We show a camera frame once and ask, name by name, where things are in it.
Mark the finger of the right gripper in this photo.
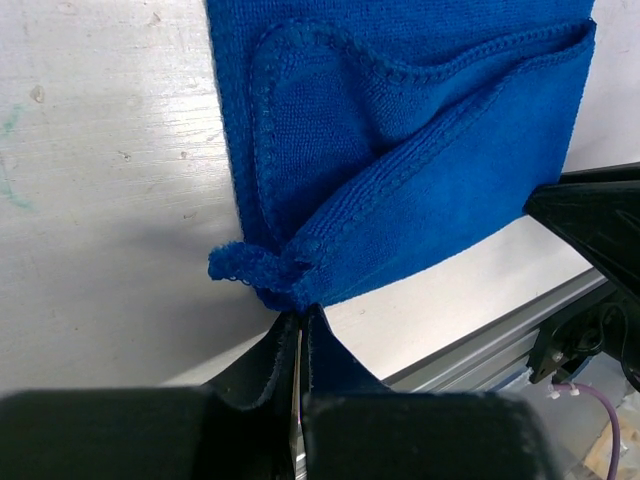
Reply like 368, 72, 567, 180
524, 163, 639, 301

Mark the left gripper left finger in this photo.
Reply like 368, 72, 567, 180
1, 314, 298, 479

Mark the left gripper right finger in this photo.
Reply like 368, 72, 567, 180
300, 305, 553, 479

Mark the blue towel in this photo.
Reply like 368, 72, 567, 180
207, 1, 596, 311

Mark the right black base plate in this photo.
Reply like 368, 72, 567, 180
527, 283, 639, 389

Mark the aluminium rail frame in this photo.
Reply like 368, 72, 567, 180
384, 270, 610, 478

